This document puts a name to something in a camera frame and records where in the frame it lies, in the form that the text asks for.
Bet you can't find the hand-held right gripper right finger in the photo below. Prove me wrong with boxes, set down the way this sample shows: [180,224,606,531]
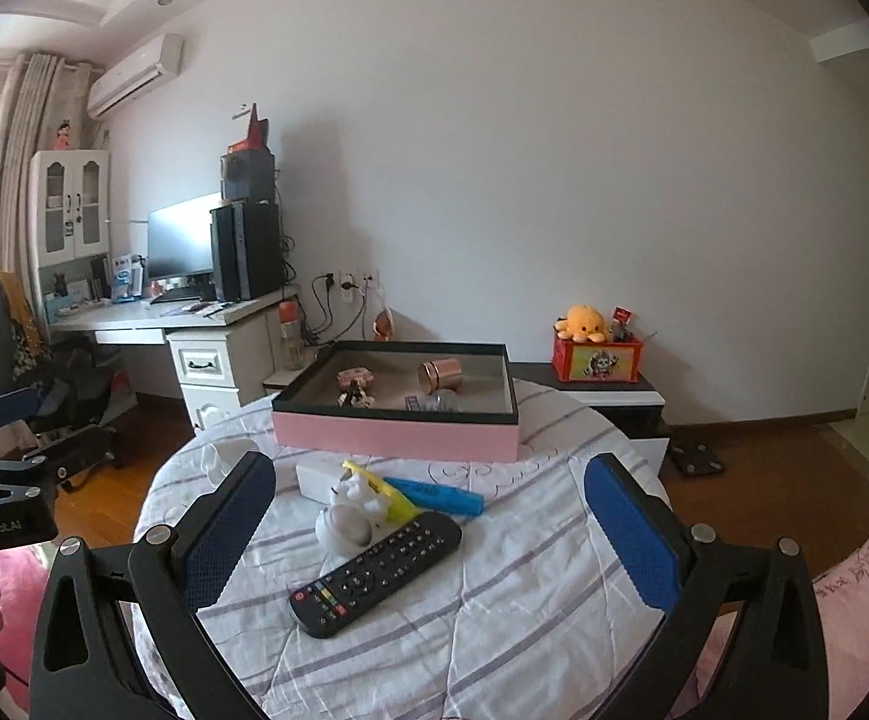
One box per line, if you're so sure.
[583,452,832,720]

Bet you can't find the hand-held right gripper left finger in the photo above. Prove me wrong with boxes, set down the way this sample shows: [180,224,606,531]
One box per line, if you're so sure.
[29,450,278,720]

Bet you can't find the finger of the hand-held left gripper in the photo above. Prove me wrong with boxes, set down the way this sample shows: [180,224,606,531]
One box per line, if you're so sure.
[0,422,110,500]
[0,386,50,441]

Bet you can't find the white plastic box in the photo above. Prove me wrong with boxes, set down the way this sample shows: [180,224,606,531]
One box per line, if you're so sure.
[295,461,347,501]

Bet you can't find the white astronaut figurine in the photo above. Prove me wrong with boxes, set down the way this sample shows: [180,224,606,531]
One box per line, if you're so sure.
[314,480,377,553]

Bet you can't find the black remote control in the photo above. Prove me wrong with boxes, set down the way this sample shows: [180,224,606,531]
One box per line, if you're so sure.
[288,511,465,640]

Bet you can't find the yellow highlighter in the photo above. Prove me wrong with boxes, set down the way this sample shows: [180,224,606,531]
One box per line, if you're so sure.
[342,460,421,523]

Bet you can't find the pink box with black rim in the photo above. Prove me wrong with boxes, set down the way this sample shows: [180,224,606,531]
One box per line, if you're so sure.
[271,341,520,464]

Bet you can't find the blue highlighter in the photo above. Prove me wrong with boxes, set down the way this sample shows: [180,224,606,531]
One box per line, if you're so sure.
[382,476,485,518]

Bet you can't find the copper metal cup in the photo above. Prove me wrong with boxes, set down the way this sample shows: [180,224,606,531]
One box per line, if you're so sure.
[417,359,465,395]

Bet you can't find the black office chair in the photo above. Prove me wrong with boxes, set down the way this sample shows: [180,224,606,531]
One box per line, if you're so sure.
[0,270,140,475]

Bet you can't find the grey patterned jacket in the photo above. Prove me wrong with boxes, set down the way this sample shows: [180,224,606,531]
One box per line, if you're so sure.
[0,279,58,400]

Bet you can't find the black floor scale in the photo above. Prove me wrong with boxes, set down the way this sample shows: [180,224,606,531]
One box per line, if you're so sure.
[667,444,727,477]

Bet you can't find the yellow garment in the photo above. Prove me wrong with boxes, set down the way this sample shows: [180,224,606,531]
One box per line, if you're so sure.
[0,270,50,350]

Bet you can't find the black white low cabinet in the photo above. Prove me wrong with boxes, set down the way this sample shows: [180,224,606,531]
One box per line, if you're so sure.
[510,361,673,497]

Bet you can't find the white desk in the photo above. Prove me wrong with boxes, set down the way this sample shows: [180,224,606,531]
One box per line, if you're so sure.
[48,285,301,432]

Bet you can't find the white drawer cabinet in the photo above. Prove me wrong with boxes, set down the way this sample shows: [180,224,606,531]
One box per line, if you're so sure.
[168,315,271,433]

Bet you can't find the low white side table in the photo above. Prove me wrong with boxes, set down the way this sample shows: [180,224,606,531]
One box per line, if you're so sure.
[262,345,331,400]

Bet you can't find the red printed box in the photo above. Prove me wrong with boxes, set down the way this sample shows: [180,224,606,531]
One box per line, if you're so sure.
[552,334,645,386]

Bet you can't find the blue white carton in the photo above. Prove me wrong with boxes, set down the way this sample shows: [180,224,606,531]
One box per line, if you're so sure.
[112,253,143,300]

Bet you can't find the bottle with orange cap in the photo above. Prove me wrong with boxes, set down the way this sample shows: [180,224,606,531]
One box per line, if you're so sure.
[277,300,307,371]

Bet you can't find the yellow octopus plush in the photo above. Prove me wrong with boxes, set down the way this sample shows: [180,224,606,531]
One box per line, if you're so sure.
[555,305,609,343]

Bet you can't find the white glass-door cabinet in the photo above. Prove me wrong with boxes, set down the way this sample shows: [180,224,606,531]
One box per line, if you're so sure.
[28,150,113,316]

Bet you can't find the pink embroidered bedding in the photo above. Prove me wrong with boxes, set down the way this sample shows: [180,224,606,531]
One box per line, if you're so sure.
[693,502,869,720]

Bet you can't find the black computer monitor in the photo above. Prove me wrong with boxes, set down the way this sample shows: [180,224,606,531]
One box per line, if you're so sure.
[147,191,224,283]

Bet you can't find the beige curtain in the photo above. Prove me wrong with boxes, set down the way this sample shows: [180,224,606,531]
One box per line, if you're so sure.
[0,52,100,316]

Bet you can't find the black computer tower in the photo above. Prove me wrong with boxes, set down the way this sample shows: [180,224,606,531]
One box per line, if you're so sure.
[209,200,286,303]

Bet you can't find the black box on tower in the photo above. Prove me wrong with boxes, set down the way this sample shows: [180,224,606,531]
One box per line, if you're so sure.
[220,150,278,204]

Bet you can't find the white air conditioner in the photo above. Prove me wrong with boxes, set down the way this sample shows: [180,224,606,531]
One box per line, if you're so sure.
[87,32,185,120]

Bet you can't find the red pointed ornament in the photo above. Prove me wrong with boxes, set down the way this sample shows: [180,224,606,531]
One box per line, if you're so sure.
[228,103,271,155]

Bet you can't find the black power cable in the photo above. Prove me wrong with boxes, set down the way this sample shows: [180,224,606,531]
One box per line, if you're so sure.
[307,275,368,342]

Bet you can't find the white wall outlets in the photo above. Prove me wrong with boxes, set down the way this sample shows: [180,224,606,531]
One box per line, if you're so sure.
[322,268,382,294]

